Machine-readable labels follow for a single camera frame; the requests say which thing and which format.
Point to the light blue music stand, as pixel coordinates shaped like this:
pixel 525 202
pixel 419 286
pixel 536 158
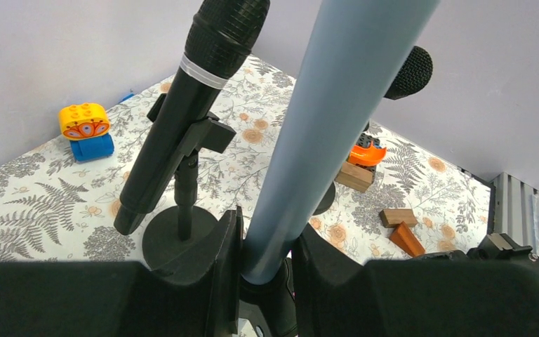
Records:
pixel 355 50

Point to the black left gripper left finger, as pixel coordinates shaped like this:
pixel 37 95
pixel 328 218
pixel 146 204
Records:
pixel 195 294

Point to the front black microphone stand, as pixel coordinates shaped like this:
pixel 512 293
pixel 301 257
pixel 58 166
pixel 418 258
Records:
pixel 329 196

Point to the rear black microphone stand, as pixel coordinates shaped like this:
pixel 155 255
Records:
pixel 176 231

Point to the light brown toy brick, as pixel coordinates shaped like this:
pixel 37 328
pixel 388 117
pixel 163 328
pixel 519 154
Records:
pixel 393 217

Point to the black microphone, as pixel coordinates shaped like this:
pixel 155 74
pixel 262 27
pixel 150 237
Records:
pixel 413 76
pixel 219 40

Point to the rear black microphone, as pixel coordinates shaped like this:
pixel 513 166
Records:
pixel 219 40

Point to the gray toy baseplate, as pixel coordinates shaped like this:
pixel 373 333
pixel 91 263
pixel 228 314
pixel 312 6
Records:
pixel 365 141

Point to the tan toy brick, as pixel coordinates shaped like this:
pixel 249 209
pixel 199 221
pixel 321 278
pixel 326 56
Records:
pixel 358 178

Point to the black microphone stand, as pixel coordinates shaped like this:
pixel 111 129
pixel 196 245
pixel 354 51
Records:
pixel 329 196
pixel 176 231

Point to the front black microphone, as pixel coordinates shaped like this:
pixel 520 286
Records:
pixel 413 76

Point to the orange curved toy block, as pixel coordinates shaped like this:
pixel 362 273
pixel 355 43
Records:
pixel 366 156

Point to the yellow and blue toy figure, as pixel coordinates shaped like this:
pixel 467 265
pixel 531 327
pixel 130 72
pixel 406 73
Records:
pixel 86 126

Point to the floral patterned tablecloth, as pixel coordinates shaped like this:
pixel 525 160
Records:
pixel 53 208

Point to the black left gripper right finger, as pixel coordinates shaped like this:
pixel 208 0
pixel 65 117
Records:
pixel 487 291

